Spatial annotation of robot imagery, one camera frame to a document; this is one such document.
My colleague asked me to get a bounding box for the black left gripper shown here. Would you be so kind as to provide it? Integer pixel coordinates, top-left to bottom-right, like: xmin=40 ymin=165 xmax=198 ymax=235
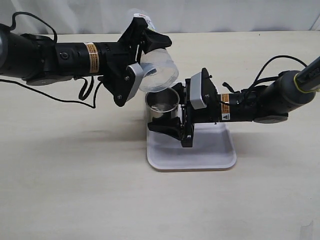
xmin=98 ymin=17 xmax=172 ymax=107

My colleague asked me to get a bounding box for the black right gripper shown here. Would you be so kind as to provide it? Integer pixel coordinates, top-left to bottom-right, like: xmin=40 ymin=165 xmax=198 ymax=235
xmin=147 ymin=67 xmax=220 ymax=148

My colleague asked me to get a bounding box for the stainless steel cup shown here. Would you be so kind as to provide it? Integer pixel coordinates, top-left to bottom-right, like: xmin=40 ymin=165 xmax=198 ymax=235
xmin=145 ymin=88 xmax=180 ymax=123

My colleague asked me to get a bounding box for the translucent plastic measuring cup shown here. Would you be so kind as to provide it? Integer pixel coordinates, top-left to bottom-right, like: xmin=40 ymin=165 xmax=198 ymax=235
xmin=126 ymin=8 xmax=180 ymax=93

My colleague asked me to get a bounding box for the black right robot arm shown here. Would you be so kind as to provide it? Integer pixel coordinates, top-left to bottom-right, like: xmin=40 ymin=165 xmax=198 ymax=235
xmin=145 ymin=59 xmax=320 ymax=148

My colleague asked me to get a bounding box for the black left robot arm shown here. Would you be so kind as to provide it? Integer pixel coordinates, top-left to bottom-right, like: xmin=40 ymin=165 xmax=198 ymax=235
xmin=0 ymin=17 xmax=148 ymax=107

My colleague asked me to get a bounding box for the white rectangular tray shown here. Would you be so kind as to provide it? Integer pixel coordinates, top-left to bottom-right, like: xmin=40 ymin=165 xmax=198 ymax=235
xmin=145 ymin=84 xmax=237 ymax=172

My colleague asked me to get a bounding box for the white backdrop curtain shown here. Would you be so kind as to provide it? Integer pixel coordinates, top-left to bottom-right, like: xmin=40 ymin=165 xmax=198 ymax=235
xmin=0 ymin=0 xmax=320 ymax=34

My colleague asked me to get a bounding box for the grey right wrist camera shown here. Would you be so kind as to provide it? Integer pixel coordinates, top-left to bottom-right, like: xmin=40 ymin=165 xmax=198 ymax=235
xmin=189 ymin=72 xmax=207 ymax=110

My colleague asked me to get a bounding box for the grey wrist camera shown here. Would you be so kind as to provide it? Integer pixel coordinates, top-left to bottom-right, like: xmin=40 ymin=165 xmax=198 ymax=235
xmin=126 ymin=62 xmax=144 ymax=102
xmin=189 ymin=72 xmax=207 ymax=110

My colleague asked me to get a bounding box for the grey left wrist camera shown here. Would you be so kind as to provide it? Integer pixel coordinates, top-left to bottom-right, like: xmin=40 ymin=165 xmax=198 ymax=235
xmin=126 ymin=62 xmax=144 ymax=102

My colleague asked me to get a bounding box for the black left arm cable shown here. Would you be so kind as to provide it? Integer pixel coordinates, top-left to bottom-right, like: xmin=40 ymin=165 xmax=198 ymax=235
xmin=0 ymin=11 xmax=101 ymax=110

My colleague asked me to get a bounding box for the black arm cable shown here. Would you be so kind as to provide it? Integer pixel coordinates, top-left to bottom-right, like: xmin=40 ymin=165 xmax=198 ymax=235
xmin=223 ymin=55 xmax=310 ymax=95
xmin=0 ymin=11 xmax=101 ymax=110

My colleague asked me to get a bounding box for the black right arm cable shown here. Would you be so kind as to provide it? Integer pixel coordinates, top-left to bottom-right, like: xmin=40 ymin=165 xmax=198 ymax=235
xmin=223 ymin=55 xmax=310 ymax=95

